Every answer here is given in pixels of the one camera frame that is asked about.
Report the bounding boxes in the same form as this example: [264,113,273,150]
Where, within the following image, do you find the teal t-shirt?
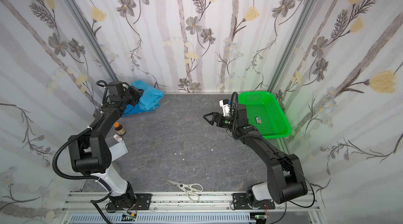
[131,80,164,109]

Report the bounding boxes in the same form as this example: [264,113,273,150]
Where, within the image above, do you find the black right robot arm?
[203,91,311,204]

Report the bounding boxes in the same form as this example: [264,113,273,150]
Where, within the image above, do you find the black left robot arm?
[52,80,144,224]

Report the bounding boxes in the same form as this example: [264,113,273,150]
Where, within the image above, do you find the folded blue t-shirt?
[123,103,160,117]

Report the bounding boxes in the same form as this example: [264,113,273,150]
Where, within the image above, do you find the small label in basket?
[255,117,262,124]

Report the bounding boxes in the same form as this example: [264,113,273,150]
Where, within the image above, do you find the brown bottle orange cap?
[113,122,126,136]

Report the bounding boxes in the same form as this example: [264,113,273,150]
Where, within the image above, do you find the green plastic basket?
[238,91,291,140]

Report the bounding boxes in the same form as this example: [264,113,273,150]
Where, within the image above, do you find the small white pill bottle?
[113,134,123,142]

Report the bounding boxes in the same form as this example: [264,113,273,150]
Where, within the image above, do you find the white paper sheet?
[109,141,128,161]

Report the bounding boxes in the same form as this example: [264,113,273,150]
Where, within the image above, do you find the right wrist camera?
[219,99,231,117]

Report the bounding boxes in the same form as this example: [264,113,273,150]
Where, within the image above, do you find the white handled scissors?
[168,180,204,202]

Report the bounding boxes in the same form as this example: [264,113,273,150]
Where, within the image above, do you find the black rail bracket right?
[230,193,251,210]

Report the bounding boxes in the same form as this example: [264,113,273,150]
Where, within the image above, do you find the black rail bracket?
[133,193,152,210]
[230,193,251,210]

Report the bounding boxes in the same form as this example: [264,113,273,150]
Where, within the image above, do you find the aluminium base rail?
[59,190,325,224]

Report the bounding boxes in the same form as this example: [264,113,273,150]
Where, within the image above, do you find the black rail bracket left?
[133,193,152,210]

